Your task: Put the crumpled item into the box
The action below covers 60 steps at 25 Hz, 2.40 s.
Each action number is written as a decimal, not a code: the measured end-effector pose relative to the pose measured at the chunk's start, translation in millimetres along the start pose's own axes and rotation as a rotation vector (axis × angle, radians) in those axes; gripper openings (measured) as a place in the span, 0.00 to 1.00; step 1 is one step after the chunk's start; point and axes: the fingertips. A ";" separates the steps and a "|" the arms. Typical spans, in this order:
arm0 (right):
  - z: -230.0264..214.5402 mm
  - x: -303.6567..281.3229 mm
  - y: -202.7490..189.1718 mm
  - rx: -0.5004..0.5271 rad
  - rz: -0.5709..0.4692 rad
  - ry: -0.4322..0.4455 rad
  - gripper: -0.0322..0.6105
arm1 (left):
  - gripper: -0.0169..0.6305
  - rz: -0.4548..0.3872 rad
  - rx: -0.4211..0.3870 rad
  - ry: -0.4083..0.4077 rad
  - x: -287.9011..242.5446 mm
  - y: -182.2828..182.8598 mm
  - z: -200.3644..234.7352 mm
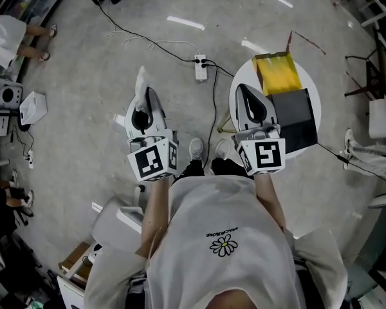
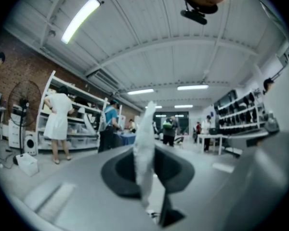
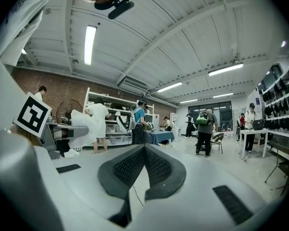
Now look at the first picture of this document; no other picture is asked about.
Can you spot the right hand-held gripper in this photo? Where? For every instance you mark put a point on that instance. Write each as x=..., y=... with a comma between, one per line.
x=267, y=154

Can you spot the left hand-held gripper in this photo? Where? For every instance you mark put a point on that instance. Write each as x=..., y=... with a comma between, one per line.
x=151, y=161

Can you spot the black box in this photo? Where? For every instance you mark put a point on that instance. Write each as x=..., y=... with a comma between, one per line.
x=292, y=114

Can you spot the person's left forearm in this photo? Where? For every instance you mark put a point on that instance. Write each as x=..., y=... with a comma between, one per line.
x=156, y=211

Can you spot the person's right forearm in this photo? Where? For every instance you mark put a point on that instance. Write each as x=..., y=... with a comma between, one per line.
x=270, y=198

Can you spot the round white side table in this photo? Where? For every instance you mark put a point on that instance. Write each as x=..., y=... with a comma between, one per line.
x=244, y=74

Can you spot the person's right white shoe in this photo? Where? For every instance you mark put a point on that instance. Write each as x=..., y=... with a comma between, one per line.
x=222, y=149

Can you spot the person's white shoe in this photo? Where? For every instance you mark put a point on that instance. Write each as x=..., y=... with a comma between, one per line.
x=222, y=149
x=196, y=148

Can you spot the person's left white shoe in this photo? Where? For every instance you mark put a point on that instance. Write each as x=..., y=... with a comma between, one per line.
x=196, y=148

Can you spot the person's black trousers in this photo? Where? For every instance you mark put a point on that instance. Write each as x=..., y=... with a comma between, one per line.
x=223, y=169

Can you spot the white plastic bin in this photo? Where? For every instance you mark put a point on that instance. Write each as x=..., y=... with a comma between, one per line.
x=33, y=108

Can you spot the white and grey office chair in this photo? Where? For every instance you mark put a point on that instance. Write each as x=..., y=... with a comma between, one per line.
x=109, y=224

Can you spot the small white power strip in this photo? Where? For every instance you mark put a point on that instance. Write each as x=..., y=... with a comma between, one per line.
x=30, y=159

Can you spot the black metal lattice table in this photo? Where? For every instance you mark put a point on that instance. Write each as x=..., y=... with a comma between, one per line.
x=378, y=76

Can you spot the white round-window appliance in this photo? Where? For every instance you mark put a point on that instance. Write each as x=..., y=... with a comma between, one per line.
x=8, y=94

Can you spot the person's white flower-print shirt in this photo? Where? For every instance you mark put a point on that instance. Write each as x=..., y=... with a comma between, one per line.
x=222, y=269

